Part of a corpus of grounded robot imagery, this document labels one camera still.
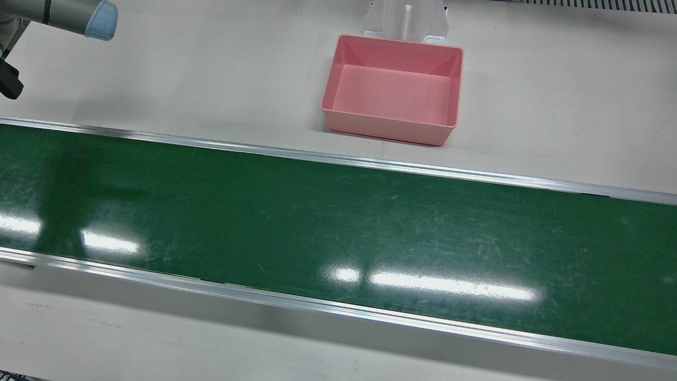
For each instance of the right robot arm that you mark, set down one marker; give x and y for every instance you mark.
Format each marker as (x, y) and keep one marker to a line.
(63, 13)

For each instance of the pink plastic box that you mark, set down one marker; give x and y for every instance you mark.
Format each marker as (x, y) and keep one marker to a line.
(394, 90)

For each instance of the green conveyor belt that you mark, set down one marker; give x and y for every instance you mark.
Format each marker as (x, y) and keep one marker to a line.
(317, 222)

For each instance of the grey slotted grille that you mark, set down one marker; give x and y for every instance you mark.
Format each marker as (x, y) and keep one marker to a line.
(608, 4)

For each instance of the aluminium conveyor side rail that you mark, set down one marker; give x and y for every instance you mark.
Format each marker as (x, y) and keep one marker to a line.
(338, 309)
(338, 158)

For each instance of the white camera stand bracket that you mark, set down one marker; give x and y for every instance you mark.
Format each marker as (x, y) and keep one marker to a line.
(386, 21)

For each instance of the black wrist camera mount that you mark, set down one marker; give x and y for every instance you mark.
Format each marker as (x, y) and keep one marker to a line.
(10, 79)

